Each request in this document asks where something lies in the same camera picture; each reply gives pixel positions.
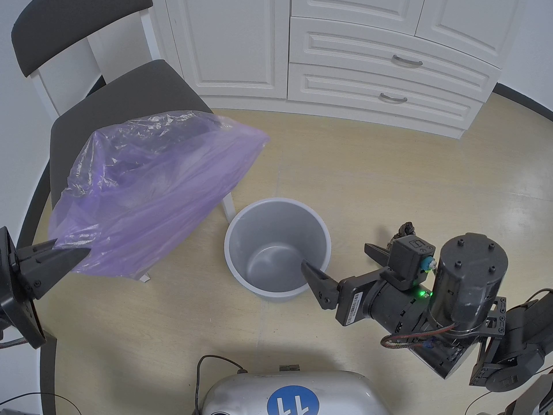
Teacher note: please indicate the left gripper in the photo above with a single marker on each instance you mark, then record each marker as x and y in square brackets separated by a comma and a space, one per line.
[17, 301]

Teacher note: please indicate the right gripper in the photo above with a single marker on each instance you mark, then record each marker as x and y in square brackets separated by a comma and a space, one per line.
[389, 307]

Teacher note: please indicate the purple plastic bag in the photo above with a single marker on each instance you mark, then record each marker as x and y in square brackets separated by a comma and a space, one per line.
[151, 188]

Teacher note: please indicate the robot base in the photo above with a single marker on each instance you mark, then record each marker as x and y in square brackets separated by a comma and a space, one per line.
[302, 391]

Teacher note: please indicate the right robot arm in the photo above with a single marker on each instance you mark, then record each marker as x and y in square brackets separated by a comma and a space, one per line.
[466, 275]

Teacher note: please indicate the crumpled black plastic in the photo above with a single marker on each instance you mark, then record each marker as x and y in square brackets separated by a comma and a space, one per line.
[406, 229]

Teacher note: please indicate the white trash bin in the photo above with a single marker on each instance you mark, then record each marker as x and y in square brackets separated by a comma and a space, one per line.
[276, 292]

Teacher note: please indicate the white chair with grey seat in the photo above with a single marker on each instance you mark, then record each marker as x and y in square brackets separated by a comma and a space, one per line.
[129, 97]

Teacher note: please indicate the white wardrobe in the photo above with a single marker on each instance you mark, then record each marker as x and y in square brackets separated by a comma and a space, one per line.
[367, 37]

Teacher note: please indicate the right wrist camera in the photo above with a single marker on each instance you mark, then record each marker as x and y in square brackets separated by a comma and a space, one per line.
[408, 253]

